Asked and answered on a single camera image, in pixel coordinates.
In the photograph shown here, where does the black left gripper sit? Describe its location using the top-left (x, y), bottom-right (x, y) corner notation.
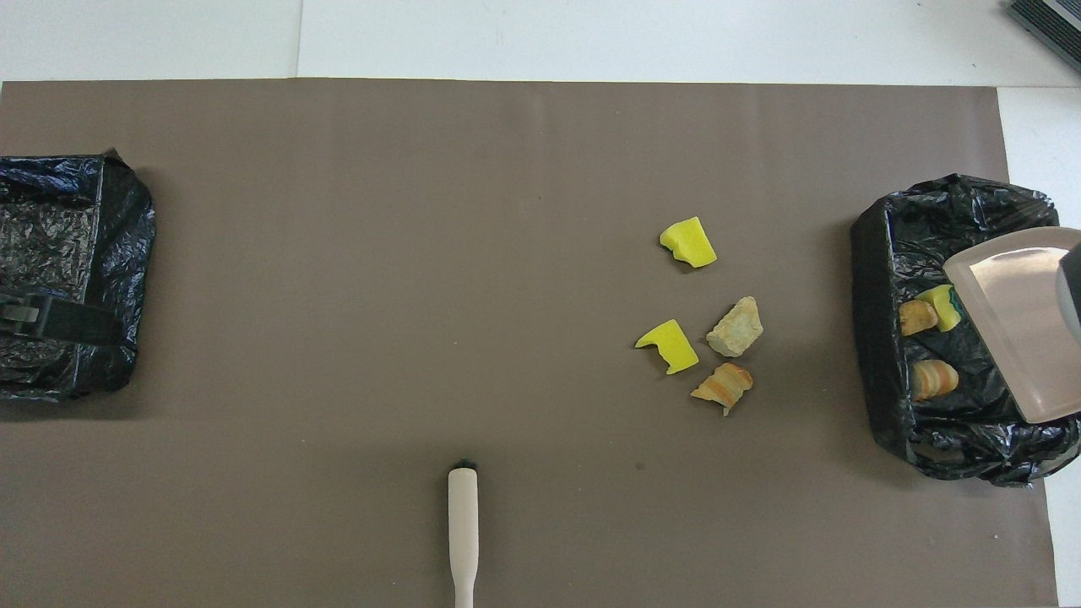
top-left (39, 296), bottom-right (121, 345)

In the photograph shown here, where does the beige brush with black bristles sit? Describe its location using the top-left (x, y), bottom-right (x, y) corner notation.
top-left (447, 458), bottom-right (481, 608)

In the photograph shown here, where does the yellow sponge piece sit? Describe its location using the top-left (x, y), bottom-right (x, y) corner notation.
top-left (915, 284), bottom-right (964, 334)
top-left (634, 319), bottom-right (700, 376)
top-left (659, 216), bottom-right (718, 269)

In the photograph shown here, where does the orange striped croissant piece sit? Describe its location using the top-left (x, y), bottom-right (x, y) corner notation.
top-left (690, 362), bottom-right (754, 416)

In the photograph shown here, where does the pale striped foam chunk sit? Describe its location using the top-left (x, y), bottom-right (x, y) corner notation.
top-left (706, 296), bottom-right (764, 357)
top-left (910, 359), bottom-right (960, 401)

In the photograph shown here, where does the brown bread roll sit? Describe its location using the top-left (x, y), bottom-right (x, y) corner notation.
top-left (898, 299), bottom-right (940, 337)

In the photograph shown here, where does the beige plastic dustpan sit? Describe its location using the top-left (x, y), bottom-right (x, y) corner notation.
top-left (942, 225), bottom-right (1081, 425)

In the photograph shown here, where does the bin lined with black bag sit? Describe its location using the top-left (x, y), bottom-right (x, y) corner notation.
top-left (850, 174), bottom-right (1081, 488)
top-left (0, 149), bottom-right (157, 401)

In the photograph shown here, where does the brown paper table mat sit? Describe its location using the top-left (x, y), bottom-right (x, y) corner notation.
top-left (0, 79), bottom-right (1058, 608)

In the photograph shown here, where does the dark grey ridged device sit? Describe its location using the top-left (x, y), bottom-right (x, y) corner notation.
top-left (1007, 0), bottom-right (1081, 73)

